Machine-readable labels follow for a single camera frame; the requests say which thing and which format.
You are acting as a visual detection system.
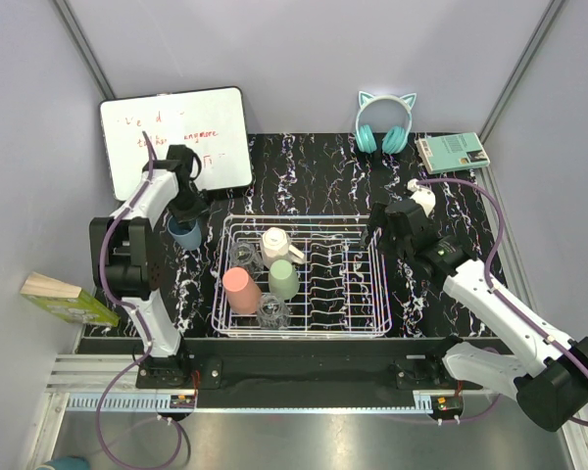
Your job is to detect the blue plastic cup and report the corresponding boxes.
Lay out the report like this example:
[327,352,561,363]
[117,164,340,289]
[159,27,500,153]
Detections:
[167,216,202,251]

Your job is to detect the green plastic cup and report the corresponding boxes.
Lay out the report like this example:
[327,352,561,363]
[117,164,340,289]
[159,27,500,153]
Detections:
[269,259,300,301]

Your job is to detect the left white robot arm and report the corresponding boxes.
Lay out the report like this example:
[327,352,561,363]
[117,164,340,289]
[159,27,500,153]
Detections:
[89,144,210,388]

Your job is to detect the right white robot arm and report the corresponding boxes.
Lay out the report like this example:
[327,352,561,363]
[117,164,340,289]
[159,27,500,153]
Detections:
[363,199,588,432]

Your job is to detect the clear glass at rack back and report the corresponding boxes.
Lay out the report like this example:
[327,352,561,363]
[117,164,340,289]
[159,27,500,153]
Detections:
[228,241,264,279]

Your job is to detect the clear glass near rack front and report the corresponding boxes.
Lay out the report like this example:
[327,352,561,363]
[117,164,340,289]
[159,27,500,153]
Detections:
[257,293,290,330]

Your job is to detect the teal cat-ear headphones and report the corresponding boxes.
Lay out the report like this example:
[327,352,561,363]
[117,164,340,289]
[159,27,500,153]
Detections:
[355,90,417,155]

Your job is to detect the teal paperback book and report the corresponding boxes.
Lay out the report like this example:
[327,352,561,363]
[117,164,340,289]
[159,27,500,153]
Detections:
[416,132,490,175]

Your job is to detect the white dry-erase board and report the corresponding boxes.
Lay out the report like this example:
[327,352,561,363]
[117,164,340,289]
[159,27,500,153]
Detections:
[99,86,253,201]

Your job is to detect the white faceted mug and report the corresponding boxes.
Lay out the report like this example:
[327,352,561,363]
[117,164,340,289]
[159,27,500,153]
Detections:
[260,227,307,268]

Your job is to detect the pink plastic cup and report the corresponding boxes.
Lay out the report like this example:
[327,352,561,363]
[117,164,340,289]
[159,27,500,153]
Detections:
[222,266,262,315]

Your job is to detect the green box with wood top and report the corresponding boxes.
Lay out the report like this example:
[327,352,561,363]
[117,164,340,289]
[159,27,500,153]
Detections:
[20,272,120,327]

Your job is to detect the blue round object at bottom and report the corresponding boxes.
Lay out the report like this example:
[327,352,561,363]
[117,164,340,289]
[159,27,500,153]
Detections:
[35,456,91,470]

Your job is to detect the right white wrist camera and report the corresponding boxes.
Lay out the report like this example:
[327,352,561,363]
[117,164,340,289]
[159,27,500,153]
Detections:
[407,179,436,217]

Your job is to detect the white wire dish rack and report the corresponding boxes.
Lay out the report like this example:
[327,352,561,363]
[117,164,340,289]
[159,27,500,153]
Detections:
[211,214,393,339]

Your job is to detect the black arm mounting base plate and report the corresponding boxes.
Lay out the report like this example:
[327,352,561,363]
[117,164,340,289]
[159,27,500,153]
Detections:
[112,337,511,412]

